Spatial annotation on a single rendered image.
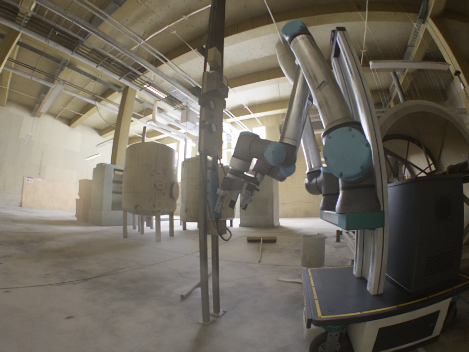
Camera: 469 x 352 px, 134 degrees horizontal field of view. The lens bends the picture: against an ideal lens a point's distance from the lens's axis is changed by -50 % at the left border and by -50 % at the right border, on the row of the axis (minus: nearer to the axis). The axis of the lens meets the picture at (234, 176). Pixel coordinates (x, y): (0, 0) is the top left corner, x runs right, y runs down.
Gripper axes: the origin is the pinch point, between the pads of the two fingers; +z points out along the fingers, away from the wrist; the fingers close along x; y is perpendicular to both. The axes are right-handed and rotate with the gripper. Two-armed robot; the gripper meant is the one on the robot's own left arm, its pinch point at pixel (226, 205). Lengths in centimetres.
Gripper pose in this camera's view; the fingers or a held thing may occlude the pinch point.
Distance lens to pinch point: 90.5
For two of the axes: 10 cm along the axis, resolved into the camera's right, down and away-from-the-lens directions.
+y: -8.5, -3.4, 4.1
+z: -3.1, 9.4, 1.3
